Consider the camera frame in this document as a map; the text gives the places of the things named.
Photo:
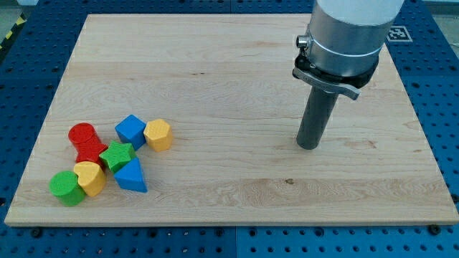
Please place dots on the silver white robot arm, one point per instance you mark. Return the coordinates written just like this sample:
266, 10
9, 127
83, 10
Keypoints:
340, 50

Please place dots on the light wooden board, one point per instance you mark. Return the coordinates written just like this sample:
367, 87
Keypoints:
224, 84

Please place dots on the yellow hexagon block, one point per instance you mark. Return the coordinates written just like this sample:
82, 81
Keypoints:
158, 135

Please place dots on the grey cylindrical pointer tool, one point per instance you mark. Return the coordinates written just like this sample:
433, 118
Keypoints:
315, 118

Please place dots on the blue cube block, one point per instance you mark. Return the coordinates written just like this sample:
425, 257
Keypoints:
130, 130

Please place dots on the blue triangle block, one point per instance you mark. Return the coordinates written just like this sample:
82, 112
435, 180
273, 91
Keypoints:
130, 177

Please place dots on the green star block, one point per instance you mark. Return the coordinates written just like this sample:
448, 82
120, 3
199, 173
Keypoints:
117, 155

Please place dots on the red star block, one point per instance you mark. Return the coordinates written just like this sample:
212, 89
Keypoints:
91, 152

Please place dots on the yellow heart block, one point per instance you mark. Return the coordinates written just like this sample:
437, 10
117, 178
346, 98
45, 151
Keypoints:
90, 177

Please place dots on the red cylinder block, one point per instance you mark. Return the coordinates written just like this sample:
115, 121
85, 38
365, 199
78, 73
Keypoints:
82, 134

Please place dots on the green cylinder block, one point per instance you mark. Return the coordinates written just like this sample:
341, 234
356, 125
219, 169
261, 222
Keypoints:
65, 187

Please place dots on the white fiducial marker tag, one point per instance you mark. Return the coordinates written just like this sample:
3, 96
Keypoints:
398, 33

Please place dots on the black board clamp bolt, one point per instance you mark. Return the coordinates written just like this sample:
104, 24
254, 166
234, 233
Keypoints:
36, 232
434, 229

